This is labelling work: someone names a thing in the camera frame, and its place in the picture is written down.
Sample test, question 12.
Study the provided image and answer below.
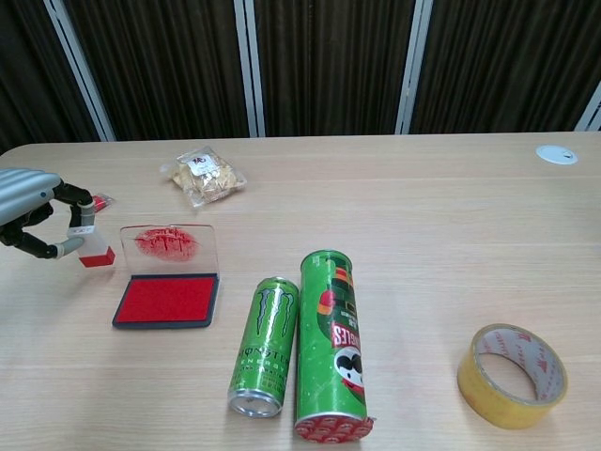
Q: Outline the small red item clear packet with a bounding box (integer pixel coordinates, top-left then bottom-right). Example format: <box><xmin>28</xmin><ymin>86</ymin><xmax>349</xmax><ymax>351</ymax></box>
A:
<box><xmin>91</xmin><ymin>192</ymin><xmax>116</xmax><ymax>215</ymax></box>

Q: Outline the green Monster energy can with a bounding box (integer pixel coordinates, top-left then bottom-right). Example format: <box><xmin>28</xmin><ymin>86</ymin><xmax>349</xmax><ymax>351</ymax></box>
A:
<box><xmin>227</xmin><ymin>276</ymin><xmax>301</xmax><ymax>418</ymax></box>

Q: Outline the white metal partition post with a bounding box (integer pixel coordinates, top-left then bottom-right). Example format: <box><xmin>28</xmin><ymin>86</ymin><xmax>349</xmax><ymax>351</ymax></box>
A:
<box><xmin>394</xmin><ymin>0</ymin><xmax>434</xmax><ymax>135</ymax></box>
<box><xmin>233</xmin><ymin>0</ymin><xmax>267</xmax><ymax>139</ymax></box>
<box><xmin>575</xmin><ymin>82</ymin><xmax>601</xmax><ymax>133</ymax></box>
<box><xmin>44</xmin><ymin>0</ymin><xmax>116</xmax><ymax>142</ymax></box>

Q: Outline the black curtain panel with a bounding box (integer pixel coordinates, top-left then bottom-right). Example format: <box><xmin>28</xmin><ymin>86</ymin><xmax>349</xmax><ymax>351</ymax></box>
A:
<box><xmin>253</xmin><ymin>0</ymin><xmax>417</xmax><ymax>138</ymax></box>
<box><xmin>65</xmin><ymin>0</ymin><xmax>250</xmax><ymax>141</ymax></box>
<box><xmin>0</xmin><ymin>0</ymin><xmax>102</xmax><ymax>154</ymax></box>
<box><xmin>410</xmin><ymin>0</ymin><xmax>601</xmax><ymax>135</ymax></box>

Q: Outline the red stamp pad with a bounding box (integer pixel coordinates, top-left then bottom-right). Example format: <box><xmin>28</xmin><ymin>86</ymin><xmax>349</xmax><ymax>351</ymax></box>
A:
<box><xmin>111</xmin><ymin>224</ymin><xmax>222</xmax><ymax>330</ymax></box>

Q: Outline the green Pringles tube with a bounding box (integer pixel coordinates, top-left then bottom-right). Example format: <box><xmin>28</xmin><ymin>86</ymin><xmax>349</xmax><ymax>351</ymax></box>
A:
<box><xmin>294</xmin><ymin>250</ymin><xmax>378</xmax><ymax>445</ymax></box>

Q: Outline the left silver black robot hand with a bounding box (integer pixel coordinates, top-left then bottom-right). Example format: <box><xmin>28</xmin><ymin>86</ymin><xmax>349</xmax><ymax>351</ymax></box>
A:
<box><xmin>0</xmin><ymin>167</ymin><xmax>98</xmax><ymax>260</ymax></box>

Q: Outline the yellow adhesive tape roll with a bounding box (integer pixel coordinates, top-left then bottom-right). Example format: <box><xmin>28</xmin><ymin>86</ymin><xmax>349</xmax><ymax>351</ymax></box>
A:
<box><xmin>456</xmin><ymin>323</ymin><xmax>569</xmax><ymax>429</ymax></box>

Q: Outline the white round cable grommet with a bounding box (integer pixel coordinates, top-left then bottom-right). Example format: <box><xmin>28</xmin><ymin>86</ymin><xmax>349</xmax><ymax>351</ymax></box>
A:
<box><xmin>535</xmin><ymin>145</ymin><xmax>578</xmax><ymax>165</ymax></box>

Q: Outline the white box with red base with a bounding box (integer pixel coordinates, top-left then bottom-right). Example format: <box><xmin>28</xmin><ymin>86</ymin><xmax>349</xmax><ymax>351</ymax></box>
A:
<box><xmin>67</xmin><ymin>225</ymin><xmax>116</xmax><ymax>269</ymax></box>

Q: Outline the clear bag of snacks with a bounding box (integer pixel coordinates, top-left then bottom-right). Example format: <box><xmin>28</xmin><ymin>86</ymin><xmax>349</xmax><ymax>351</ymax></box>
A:
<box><xmin>159</xmin><ymin>146</ymin><xmax>249</xmax><ymax>209</ymax></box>

